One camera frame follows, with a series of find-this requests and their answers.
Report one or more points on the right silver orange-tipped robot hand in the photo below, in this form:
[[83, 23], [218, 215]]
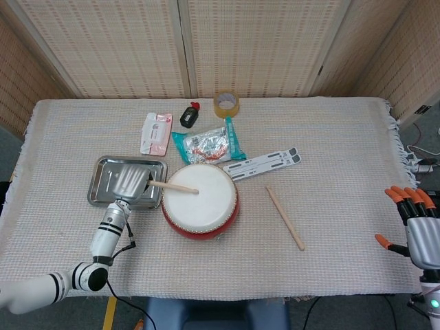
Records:
[[426, 240]]

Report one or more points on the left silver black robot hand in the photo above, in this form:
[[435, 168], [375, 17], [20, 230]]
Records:
[[129, 182]]

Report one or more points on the wooden drumstick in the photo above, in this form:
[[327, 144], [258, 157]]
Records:
[[175, 187], [285, 218]]

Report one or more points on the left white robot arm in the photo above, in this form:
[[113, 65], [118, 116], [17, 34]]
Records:
[[104, 240]]

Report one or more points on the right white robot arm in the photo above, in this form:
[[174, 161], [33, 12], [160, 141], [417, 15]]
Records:
[[431, 302]]

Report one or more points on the red drum white skin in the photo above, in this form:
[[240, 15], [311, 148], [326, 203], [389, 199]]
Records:
[[213, 209]]

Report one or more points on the stainless steel tray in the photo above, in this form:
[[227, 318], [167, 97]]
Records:
[[98, 185]]

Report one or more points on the pink white wet wipes pack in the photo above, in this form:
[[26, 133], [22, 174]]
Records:
[[156, 134]]

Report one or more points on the white power strip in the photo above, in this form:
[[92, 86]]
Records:
[[424, 167]]

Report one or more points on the teal clear snack bag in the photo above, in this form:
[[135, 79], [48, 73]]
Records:
[[206, 144]]

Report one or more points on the black bottle red cap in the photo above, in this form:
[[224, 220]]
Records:
[[189, 117]]

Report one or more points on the yellowish packing tape roll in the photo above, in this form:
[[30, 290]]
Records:
[[227, 108]]

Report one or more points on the woven folding screen panel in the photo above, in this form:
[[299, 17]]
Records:
[[361, 44], [20, 86], [120, 51], [261, 51], [419, 68]]

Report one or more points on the white woven tablecloth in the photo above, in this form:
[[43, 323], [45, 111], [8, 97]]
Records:
[[326, 154]]

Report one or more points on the white folding laptop stand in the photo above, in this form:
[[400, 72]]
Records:
[[261, 163]]

